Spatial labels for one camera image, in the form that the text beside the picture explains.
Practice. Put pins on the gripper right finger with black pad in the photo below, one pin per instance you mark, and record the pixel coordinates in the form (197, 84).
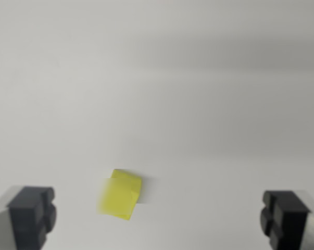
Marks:
(289, 224)

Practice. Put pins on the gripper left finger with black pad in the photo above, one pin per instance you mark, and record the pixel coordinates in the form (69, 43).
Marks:
(26, 221)

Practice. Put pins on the yellow cube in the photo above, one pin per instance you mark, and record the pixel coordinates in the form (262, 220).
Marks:
(119, 195)

